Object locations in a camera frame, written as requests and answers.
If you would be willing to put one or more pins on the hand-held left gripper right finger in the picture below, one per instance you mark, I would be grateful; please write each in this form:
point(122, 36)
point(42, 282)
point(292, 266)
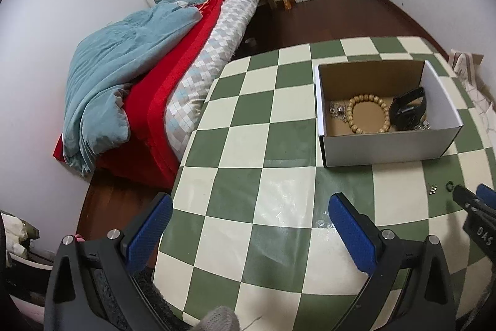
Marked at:
point(350, 234)

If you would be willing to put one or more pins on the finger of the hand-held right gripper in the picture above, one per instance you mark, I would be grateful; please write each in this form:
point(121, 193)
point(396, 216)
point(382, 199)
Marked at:
point(463, 196)
point(487, 194)

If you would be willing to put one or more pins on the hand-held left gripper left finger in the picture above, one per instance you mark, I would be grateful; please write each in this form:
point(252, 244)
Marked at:
point(149, 230)

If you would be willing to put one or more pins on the small silver stud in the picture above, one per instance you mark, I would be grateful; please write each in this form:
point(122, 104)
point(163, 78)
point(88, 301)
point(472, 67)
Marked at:
point(433, 188)

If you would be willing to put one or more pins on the white cardboard box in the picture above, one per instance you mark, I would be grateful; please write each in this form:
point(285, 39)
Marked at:
point(387, 148)

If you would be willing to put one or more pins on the black smart band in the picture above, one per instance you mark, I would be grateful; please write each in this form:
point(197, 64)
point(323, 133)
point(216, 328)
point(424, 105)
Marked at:
point(403, 117)

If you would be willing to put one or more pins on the dark fleece clothing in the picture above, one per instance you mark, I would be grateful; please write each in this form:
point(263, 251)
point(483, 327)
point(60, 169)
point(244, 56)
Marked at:
point(147, 300)

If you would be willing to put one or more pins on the green checkered tablecloth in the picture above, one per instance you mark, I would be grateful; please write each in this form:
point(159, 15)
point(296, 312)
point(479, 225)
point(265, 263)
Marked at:
point(248, 199)

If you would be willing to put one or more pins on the grey knit cloth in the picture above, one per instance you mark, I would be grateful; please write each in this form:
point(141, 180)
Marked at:
point(217, 320)

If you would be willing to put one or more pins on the red blanket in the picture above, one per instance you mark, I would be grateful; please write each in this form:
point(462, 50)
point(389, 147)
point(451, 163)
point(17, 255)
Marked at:
point(155, 102)

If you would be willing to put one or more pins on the white patterned cloth bag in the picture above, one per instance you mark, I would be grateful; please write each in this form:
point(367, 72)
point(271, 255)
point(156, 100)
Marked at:
point(465, 63)

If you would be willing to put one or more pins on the cream cloth pile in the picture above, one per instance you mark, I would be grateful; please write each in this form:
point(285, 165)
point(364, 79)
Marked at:
point(15, 234)

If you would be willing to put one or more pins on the blue blanket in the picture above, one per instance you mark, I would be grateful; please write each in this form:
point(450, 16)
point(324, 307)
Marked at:
point(116, 63)

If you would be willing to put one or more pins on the grey checkered bedsheet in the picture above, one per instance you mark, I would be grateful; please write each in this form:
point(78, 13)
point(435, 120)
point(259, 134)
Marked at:
point(209, 55)

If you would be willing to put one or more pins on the small grey floor object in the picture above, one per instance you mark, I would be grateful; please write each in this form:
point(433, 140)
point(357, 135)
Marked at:
point(250, 41)

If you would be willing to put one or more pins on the orange bottle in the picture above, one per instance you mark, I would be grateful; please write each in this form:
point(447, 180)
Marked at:
point(287, 3)

